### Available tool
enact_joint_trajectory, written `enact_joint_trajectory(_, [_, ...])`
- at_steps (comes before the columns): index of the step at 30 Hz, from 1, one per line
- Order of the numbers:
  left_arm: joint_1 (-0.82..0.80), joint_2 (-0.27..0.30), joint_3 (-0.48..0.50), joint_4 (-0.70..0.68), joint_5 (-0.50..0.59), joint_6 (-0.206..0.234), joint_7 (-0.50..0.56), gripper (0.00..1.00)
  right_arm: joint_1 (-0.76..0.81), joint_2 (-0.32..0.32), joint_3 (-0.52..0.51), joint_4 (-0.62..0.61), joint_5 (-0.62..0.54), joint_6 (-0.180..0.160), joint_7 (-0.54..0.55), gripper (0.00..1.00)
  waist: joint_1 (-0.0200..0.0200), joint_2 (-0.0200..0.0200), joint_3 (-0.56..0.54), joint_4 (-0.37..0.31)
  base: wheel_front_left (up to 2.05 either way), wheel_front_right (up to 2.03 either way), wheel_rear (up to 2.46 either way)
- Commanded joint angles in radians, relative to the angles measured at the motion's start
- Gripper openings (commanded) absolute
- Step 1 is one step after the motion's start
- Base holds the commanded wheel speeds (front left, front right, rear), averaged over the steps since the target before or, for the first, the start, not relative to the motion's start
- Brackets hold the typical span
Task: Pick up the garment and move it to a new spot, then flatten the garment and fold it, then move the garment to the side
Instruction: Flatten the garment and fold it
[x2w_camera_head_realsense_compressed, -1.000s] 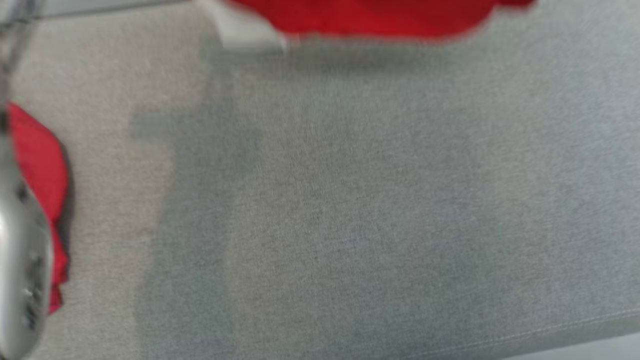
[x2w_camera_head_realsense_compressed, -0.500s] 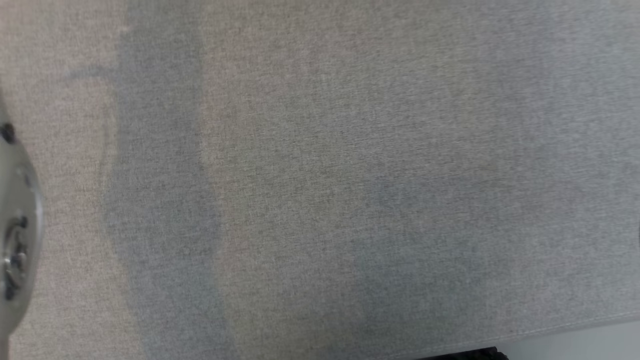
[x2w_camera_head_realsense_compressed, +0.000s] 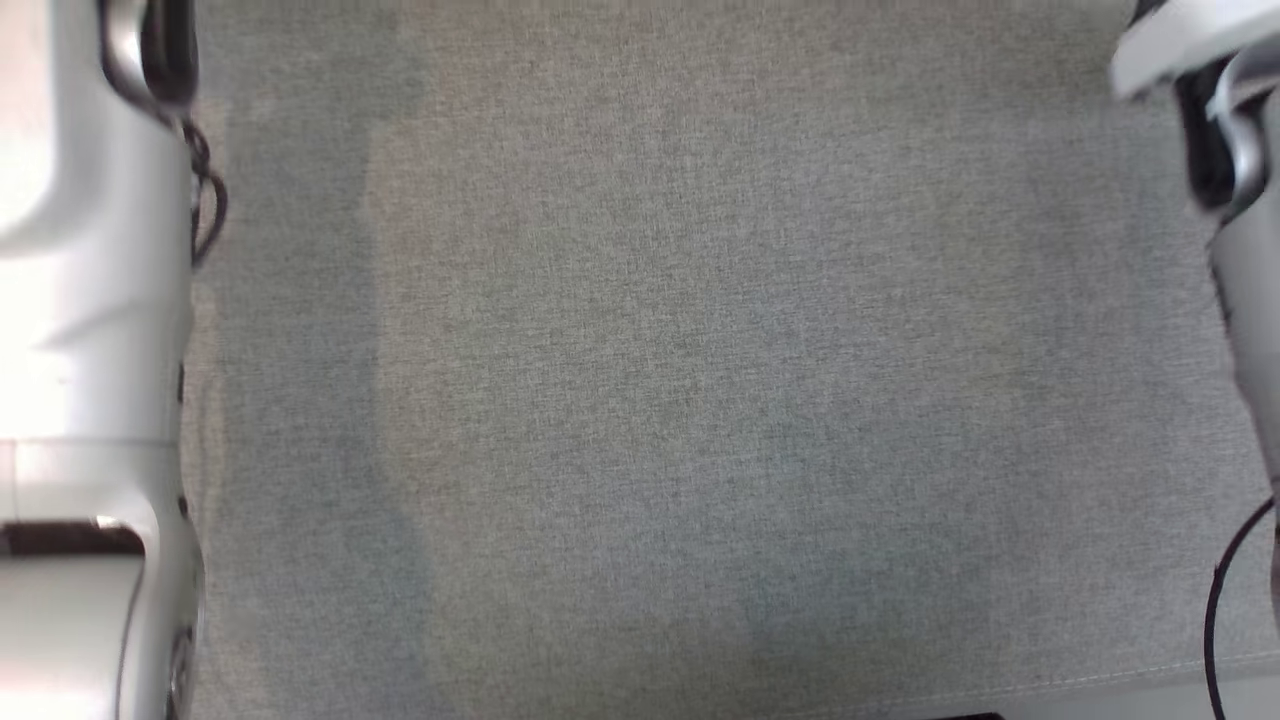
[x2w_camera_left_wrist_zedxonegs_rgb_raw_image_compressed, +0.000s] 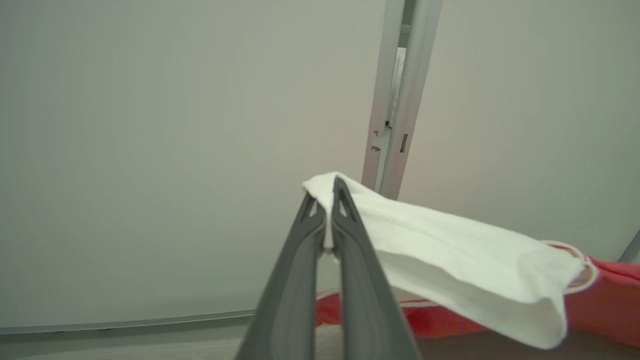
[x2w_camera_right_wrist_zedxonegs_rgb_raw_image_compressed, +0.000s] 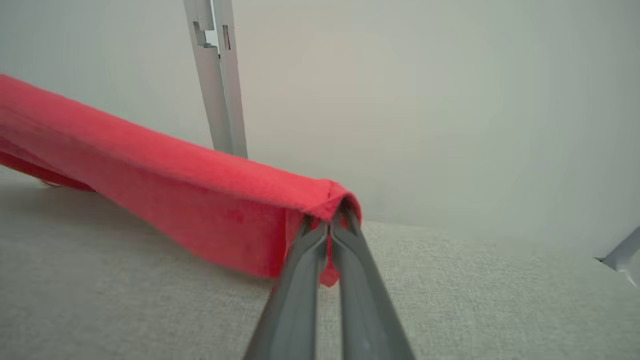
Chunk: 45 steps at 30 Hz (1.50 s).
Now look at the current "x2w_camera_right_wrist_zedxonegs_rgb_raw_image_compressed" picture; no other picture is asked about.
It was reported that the grey partition post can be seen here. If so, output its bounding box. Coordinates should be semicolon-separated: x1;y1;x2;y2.
182;0;249;160

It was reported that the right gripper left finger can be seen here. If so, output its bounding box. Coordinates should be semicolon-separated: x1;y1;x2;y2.
244;215;331;360

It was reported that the red shirt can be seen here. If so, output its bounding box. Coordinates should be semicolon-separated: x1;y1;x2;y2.
0;74;363;289

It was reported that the grey skirting rail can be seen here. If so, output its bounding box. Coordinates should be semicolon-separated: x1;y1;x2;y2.
594;226;640;289

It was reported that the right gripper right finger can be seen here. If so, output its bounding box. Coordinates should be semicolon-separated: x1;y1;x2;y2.
329;199;416;360

